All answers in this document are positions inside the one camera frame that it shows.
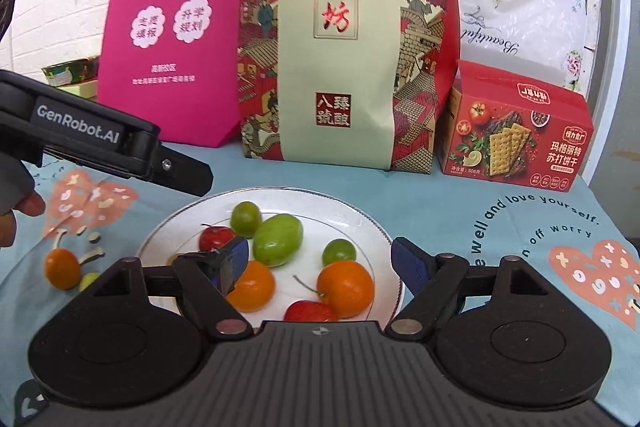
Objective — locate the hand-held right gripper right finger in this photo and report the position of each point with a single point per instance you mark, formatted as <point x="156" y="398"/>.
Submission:
<point x="407" y="262"/>

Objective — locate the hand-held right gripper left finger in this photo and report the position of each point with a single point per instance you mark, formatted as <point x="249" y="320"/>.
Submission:
<point x="235" y="259"/>

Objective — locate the green plum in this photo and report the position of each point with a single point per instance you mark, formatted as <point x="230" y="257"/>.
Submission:
<point x="245" y="218"/>
<point x="339" y="252"/>
<point x="90" y="279"/>

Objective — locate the large green mango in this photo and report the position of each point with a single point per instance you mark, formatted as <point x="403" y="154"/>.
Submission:
<point x="277" y="239"/>

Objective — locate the white plate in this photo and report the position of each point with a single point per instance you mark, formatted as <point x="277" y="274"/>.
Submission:
<point x="360" y="227"/>

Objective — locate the red cherry fruit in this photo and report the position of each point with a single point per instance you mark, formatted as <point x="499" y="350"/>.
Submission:
<point x="310" y="311"/>

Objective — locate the person's left hand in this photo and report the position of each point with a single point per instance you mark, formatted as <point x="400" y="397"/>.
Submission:
<point x="27" y="206"/>

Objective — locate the light green box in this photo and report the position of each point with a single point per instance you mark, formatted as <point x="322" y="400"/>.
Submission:
<point x="82" y="91"/>

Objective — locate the printed teal tablecloth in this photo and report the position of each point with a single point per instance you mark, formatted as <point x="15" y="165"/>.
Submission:
<point x="425" y="207"/>

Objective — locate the pink tote bag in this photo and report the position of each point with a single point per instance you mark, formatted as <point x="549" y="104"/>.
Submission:
<point x="165" y="107"/>

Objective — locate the small orange tangerine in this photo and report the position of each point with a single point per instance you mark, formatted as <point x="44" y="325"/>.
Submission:
<point x="62" y="269"/>

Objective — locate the red cracker box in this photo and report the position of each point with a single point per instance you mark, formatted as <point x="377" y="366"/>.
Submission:
<point x="515" y="147"/>

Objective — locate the red and cream gift bag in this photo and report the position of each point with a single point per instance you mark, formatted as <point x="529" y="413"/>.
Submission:
<point x="340" y="107"/>

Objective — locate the white floral plastic bag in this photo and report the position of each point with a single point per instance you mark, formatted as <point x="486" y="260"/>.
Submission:
<point x="525" y="7"/>

